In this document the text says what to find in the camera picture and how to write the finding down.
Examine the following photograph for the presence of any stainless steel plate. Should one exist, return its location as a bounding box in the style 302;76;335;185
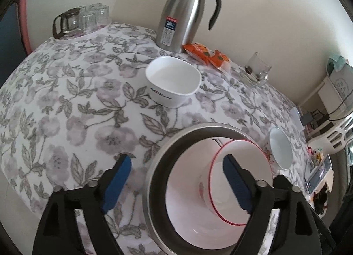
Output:
143;123;279;255

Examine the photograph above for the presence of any white floral bowl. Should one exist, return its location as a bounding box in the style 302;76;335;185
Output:
262;128;293;170

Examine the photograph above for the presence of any grey power adapter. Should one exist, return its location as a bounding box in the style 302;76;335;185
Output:
300;113;315;126

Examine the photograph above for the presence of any pink foam pole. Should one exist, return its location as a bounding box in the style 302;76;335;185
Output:
17;0;32;54

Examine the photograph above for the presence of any white square bowl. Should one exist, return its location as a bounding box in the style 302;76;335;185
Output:
145;56;202;109

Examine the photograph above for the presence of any glass mug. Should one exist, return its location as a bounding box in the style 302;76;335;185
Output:
240;52;272;87

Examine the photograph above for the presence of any clear drinking glass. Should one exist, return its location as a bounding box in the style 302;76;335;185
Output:
95;6;110;25
80;12;96;31

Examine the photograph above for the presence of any glass teapot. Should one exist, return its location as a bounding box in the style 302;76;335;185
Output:
52;8;82;39

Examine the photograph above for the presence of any white cabinet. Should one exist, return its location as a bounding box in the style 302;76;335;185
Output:
317;74;353;115

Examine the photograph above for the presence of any white plastic chair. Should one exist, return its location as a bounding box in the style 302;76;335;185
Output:
307;112;353;156

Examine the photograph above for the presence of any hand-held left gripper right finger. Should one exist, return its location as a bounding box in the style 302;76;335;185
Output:
223;154;335;255

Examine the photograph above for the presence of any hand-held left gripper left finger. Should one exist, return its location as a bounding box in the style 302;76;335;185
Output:
32;154;132;255

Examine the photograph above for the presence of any stainless steel thermos jug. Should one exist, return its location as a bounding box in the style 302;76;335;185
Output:
156;0;222;50

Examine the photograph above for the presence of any teal container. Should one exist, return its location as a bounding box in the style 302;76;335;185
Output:
327;55;349;74

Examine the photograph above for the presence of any smartphone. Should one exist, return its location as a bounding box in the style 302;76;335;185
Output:
306;154;333;193

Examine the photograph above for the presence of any white tray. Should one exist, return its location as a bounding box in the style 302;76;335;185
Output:
54;22;112;44

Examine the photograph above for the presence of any strawberry print bowl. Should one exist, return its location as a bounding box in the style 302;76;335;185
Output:
198;139;274;226

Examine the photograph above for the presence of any orange snack packet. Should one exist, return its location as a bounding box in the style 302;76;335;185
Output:
182;42;213;63
210;50;231;72

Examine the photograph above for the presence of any small white box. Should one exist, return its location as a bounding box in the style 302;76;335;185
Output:
291;107;304;128

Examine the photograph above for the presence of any floral tablecloth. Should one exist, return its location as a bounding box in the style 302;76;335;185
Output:
0;22;317;255

